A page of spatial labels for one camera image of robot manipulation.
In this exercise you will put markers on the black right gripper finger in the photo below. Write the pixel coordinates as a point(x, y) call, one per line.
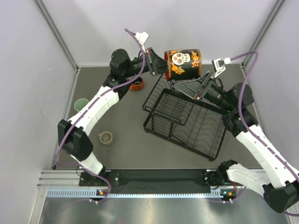
point(199, 79)
point(189, 88)

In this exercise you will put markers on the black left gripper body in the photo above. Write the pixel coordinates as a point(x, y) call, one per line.
point(151, 58)

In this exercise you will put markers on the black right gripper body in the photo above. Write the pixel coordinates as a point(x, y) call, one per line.
point(207, 86)

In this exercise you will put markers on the black patterned mug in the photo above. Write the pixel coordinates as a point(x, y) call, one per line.
point(183, 64)

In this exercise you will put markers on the orange patterned teapot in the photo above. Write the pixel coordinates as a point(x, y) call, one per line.
point(137, 85)

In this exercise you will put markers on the green plastic cup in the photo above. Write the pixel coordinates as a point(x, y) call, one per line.
point(80, 104)

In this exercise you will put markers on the beige ceramic mug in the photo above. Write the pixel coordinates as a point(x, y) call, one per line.
point(106, 138)

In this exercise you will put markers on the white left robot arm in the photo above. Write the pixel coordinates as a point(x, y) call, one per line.
point(73, 134)

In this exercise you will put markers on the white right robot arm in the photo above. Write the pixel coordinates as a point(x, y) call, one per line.
point(279, 184)

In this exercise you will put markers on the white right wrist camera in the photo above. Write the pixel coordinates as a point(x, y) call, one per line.
point(219, 65)

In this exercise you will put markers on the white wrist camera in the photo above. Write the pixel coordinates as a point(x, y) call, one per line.
point(219, 65)
point(142, 37)

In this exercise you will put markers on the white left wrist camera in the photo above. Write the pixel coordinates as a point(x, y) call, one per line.
point(142, 37)

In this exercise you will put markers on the black wire dish rack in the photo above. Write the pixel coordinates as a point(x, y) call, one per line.
point(195, 126)

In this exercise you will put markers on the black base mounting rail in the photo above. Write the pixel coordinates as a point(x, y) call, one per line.
point(139, 183)

